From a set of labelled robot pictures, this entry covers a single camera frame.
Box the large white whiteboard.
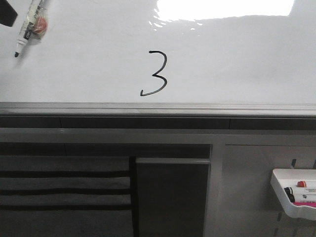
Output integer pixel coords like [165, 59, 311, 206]
[0, 0, 316, 117]

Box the pink whiteboard eraser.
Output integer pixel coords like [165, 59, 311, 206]
[293, 202, 316, 208]

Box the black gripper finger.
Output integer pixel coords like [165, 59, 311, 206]
[0, 0, 18, 27]

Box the white pegboard panel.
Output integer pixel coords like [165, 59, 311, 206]
[216, 145, 316, 237]

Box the grey slatted shelf rack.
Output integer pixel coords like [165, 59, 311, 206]
[0, 156, 139, 237]

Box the black capped marker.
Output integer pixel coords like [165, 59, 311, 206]
[283, 187, 316, 203]

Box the white black whiteboard marker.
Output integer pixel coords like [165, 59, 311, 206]
[14, 0, 48, 58]

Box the red capped marker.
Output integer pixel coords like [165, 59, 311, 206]
[297, 180, 316, 188]

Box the dark grey cabinet panel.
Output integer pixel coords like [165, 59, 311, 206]
[136, 158, 210, 237]

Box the white plastic marker tray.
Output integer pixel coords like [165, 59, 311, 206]
[271, 168, 316, 221]

